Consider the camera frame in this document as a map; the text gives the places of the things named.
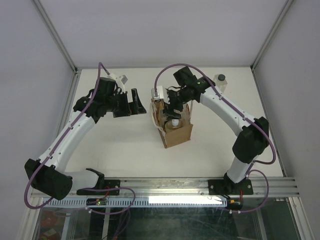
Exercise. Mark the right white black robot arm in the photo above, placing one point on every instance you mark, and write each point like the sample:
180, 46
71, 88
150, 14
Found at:
251, 133

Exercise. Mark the brown canvas tote bag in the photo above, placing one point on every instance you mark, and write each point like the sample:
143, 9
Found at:
175, 137

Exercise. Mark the clear bottle white cap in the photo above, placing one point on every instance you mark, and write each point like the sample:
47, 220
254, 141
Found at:
173, 124

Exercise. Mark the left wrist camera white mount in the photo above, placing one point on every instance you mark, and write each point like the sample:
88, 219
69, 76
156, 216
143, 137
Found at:
118, 78

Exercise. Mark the grey slotted cable duct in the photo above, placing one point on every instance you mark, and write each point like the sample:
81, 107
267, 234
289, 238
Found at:
168, 201

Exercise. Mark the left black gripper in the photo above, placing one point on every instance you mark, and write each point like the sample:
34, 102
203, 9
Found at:
131, 108

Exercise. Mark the aluminium rail frame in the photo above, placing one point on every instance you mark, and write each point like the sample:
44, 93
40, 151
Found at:
255, 187

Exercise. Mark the right aluminium corner post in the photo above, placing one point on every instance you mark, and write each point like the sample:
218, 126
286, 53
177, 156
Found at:
272, 33

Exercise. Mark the clear square bottle dark cap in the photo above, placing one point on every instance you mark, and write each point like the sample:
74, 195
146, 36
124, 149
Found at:
220, 81

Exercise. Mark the left aluminium corner post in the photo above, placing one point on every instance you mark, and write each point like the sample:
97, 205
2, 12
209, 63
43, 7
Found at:
54, 34

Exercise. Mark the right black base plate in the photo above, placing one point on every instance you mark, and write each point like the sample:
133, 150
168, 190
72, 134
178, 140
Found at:
227, 187

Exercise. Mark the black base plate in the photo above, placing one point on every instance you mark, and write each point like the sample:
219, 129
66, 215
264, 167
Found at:
227, 187
110, 187

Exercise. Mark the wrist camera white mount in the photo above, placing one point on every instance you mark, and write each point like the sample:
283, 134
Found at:
158, 93
118, 78

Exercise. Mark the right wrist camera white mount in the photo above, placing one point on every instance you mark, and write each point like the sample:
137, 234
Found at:
158, 93

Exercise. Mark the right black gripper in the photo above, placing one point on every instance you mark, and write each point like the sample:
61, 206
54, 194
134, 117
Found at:
169, 107

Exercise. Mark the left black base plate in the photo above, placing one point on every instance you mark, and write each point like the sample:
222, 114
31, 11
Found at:
110, 187

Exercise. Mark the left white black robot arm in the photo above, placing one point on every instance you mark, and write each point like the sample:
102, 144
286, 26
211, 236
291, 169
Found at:
47, 174

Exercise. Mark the aluminium corner post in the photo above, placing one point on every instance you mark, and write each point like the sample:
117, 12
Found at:
272, 33
54, 34

